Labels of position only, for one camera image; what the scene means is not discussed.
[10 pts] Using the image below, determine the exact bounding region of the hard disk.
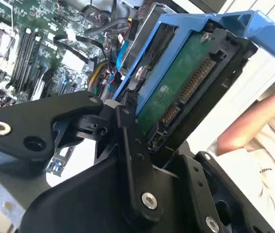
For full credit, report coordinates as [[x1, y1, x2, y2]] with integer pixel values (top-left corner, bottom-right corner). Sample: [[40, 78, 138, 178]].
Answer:
[[113, 9, 275, 154]]

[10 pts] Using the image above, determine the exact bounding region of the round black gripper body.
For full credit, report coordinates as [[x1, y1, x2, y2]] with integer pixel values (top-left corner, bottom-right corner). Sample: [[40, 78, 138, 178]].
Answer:
[[18, 156, 196, 233]]

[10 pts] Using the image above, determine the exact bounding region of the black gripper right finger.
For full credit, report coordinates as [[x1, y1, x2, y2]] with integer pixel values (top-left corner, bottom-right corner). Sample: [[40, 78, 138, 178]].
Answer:
[[163, 150, 275, 233]]

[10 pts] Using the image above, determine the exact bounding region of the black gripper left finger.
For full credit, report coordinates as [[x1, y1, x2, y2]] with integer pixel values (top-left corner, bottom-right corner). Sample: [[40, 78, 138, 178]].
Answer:
[[0, 90, 164, 223]]

